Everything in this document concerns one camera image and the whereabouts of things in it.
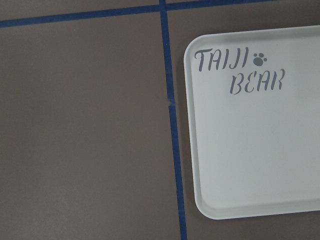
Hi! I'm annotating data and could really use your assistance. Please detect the white bear print tray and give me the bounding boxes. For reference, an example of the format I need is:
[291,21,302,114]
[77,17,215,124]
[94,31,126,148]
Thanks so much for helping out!
[183,25,320,220]

